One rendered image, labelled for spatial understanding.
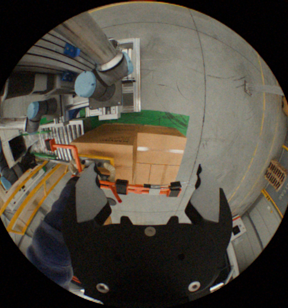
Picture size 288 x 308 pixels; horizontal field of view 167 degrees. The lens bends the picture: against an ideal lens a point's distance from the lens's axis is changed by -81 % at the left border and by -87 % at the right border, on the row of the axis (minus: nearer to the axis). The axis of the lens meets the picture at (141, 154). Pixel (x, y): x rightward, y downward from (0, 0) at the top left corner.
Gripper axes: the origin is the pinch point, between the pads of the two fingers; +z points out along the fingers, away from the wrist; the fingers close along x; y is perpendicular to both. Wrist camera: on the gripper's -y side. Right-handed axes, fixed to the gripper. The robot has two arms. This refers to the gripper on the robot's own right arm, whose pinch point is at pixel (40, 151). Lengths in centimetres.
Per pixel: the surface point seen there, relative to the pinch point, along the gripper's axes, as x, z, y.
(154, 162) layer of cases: -43, 75, 84
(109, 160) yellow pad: -13, 22, 45
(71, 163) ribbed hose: -16.3, 15.9, 14.1
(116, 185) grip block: -23, 9, 52
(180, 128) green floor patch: -4, 129, 128
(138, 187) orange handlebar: -23, 9, 66
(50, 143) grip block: 2.6, 8.1, 3.9
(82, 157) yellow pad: -13.4, 21.2, 22.3
